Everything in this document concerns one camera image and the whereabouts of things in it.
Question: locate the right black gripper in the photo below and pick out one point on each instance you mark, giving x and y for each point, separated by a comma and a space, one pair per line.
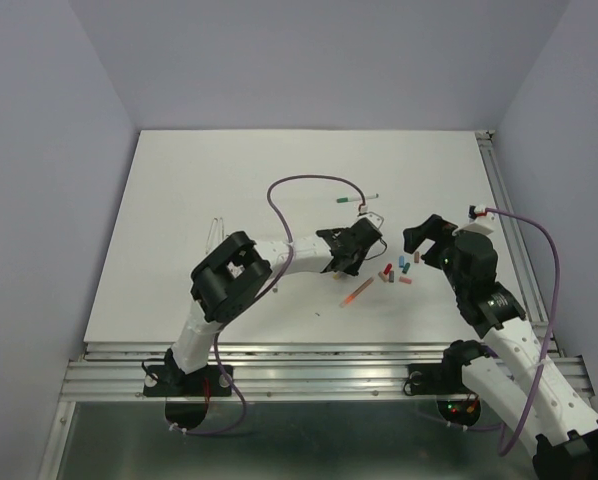
435, 227

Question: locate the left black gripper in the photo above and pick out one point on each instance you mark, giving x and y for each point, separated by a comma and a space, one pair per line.
351, 269

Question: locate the tan orange marker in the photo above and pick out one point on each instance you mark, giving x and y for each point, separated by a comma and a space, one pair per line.
359, 290

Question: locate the green capped thin marker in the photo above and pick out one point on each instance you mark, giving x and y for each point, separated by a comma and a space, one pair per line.
356, 198

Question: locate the red capped marker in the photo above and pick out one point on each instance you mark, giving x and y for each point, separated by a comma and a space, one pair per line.
222, 227

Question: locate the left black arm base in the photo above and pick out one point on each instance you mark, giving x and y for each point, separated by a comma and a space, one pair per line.
187, 396

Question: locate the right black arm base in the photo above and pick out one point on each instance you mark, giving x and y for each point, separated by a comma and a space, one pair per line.
444, 378

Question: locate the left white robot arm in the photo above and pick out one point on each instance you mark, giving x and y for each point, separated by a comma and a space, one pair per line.
226, 283

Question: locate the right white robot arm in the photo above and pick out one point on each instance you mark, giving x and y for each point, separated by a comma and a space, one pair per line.
507, 366

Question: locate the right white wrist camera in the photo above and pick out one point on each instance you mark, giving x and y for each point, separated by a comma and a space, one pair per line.
480, 221

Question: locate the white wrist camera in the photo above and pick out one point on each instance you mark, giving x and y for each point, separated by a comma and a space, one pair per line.
374, 218
480, 221

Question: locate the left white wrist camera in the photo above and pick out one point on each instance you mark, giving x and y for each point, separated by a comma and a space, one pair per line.
374, 218

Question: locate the aluminium right side rail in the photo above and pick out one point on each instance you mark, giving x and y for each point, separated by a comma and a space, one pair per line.
530, 292

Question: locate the aluminium front rail frame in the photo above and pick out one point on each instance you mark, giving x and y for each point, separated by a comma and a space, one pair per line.
316, 411

